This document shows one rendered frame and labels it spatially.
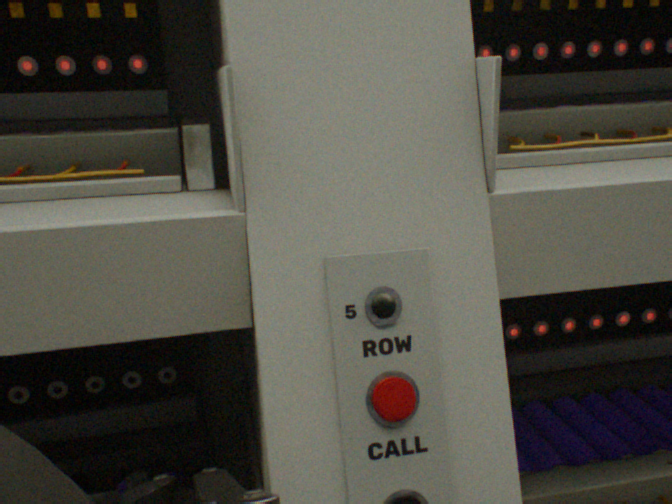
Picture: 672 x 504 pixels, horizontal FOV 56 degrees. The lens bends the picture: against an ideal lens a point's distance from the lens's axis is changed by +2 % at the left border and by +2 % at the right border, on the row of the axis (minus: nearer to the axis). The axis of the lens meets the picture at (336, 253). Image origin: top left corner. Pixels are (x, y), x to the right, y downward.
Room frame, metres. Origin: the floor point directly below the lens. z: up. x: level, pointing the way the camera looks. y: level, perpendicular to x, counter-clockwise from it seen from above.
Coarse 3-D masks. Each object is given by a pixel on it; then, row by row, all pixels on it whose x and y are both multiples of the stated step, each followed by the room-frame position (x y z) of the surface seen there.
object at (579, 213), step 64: (512, 0) 0.41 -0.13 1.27; (576, 0) 0.42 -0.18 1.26; (640, 0) 0.43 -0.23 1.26; (512, 64) 0.43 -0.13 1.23; (576, 64) 0.44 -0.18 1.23; (640, 64) 0.45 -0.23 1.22; (512, 128) 0.31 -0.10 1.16; (576, 128) 0.32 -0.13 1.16; (640, 128) 0.33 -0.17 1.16; (512, 192) 0.24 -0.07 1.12; (576, 192) 0.25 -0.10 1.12; (640, 192) 0.25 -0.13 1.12; (512, 256) 0.25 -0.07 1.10; (576, 256) 0.26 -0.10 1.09; (640, 256) 0.26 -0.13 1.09
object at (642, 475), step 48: (624, 288) 0.43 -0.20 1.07; (528, 336) 0.43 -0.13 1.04; (576, 336) 0.44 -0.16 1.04; (624, 336) 0.44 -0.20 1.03; (528, 384) 0.42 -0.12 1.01; (576, 384) 0.41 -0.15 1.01; (624, 384) 0.42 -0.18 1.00; (528, 432) 0.37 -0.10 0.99; (576, 432) 0.38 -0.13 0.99; (624, 432) 0.37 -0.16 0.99; (528, 480) 0.32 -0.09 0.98; (576, 480) 0.32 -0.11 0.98; (624, 480) 0.32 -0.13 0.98
